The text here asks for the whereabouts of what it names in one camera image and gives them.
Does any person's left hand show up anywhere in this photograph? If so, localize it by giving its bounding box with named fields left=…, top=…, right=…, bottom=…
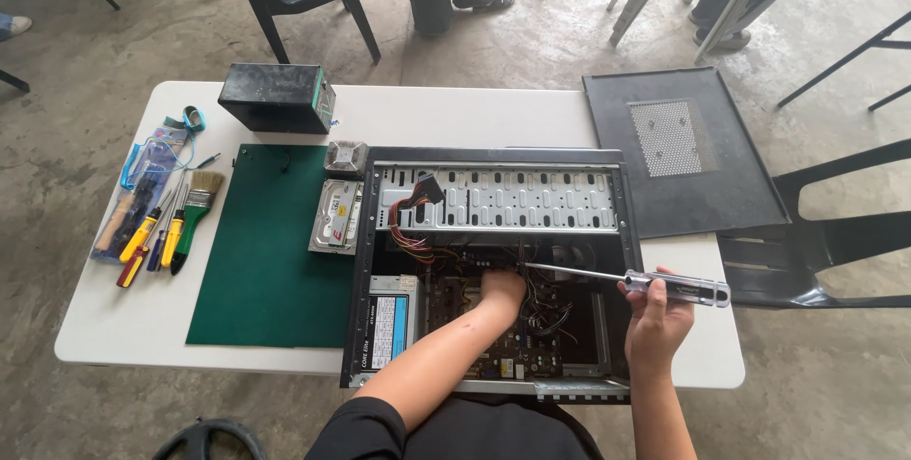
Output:
left=479, top=268, right=528, bottom=312

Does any person's right hand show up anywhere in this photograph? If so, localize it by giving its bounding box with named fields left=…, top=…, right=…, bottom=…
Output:
left=617, top=265, right=696, bottom=377

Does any clear handle screwdriver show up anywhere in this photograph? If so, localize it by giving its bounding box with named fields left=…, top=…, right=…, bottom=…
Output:
left=521, top=261, right=733, bottom=309

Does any black case fan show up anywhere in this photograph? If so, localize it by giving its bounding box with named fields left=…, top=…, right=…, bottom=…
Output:
left=549, top=242, right=597, bottom=277

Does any black computer case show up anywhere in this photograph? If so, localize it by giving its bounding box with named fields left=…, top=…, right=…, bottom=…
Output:
left=339, top=146, right=646, bottom=405

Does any computer motherboard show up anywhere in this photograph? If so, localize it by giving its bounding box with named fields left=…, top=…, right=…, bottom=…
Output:
left=426, top=245, right=607, bottom=380

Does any grey power supply unit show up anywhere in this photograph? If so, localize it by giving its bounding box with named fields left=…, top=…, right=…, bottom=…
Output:
left=365, top=274, right=428, bottom=376

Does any person's black shirt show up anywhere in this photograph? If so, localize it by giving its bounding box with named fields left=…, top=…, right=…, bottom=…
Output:
left=304, top=395, right=606, bottom=460

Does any silver hard drive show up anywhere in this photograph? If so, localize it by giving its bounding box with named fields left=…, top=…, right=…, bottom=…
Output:
left=307, top=178, right=364, bottom=256

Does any metal heatsink cooler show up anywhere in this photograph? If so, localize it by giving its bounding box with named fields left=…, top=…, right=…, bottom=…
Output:
left=323, top=139, right=370, bottom=175

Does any black case side panel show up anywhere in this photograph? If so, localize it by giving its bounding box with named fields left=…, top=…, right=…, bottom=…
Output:
left=581, top=66, right=791, bottom=239

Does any green work mat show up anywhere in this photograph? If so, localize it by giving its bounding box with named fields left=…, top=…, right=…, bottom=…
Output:
left=186, top=144, right=365, bottom=349

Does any black battery box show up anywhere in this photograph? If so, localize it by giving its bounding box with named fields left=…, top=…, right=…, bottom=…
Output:
left=217, top=63, right=337, bottom=135

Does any red yellow short screwdriver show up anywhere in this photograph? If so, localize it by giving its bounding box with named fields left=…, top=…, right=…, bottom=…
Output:
left=116, top=244, right=151, bottom=289

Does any clear plastic tool package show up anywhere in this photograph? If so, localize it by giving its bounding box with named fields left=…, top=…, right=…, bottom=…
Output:
left=90, top=127, right=190, bottom=264

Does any black cable bundle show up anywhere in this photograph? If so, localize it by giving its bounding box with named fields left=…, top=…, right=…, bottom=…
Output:
left=518, top=271, right=575, bottom=338

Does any red yellow power cable bundle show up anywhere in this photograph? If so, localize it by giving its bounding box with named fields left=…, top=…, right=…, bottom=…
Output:
left=387, top=173, right=457, bottom=266

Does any green handle paint brush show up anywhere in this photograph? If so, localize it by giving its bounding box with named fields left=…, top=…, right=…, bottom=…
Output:
left=169, top=171, right=226, bottom=276

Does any yellow handle screwdriver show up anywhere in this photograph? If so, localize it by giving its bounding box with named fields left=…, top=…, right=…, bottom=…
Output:
left=160, top=184, right=190, bottom=269
left=119, top=188, right=176, bottom=263

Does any blue handle small screwdriver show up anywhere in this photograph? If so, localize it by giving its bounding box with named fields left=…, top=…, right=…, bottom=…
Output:
left=147, top=228, right=169, bottom=273

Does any blue antistatic wrist strap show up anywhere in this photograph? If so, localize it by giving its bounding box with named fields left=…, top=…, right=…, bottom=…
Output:
left=120, top=104, right=222, bottom=191

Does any black metal chair frame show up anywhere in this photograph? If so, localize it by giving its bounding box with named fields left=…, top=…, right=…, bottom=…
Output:
left=775, top=10, right=911, bottom=113

